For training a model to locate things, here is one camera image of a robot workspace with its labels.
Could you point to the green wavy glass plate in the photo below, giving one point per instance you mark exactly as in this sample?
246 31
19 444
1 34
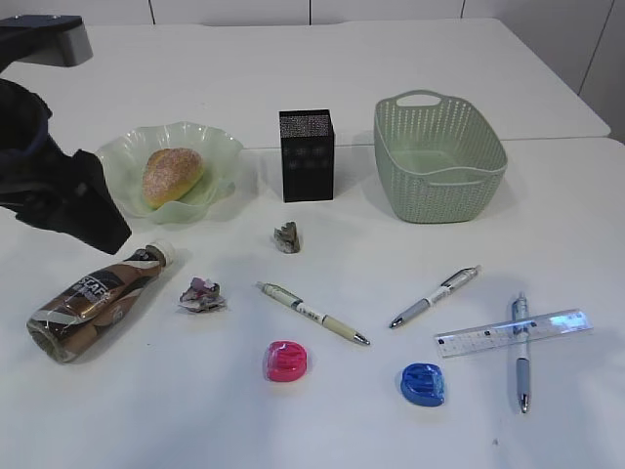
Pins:
125 160

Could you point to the clear plastic ruler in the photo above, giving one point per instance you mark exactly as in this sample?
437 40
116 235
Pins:
510 333

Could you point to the cream white ballpoint pen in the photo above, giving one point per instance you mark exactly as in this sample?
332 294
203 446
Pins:
297 304

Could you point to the grey white ballpoint pen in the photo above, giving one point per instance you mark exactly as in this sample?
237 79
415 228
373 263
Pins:
446 288

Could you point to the blue white ballpoint pen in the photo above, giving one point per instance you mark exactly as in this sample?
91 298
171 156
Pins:
520 317

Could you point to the pink paper ball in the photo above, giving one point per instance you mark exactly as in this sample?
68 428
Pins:
202 296

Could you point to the black square pen holder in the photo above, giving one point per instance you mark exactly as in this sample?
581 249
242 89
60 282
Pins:
307 155

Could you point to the pink pencil sharpener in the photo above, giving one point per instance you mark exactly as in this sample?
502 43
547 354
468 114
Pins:
286 361

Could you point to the blue pencil sharpener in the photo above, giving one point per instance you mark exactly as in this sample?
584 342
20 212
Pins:
423 384

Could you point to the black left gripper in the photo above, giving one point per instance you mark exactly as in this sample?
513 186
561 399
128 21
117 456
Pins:
47 189

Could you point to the sugared bread roll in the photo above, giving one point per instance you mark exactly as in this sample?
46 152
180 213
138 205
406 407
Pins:
170 174

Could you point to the green plastic woven basket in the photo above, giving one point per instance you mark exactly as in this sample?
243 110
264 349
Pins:
438 159

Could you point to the grey paper ball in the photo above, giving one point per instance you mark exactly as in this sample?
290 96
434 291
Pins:
286 238

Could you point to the brown Nescafe coffee bottle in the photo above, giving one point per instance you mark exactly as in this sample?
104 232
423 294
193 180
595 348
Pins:
73 321

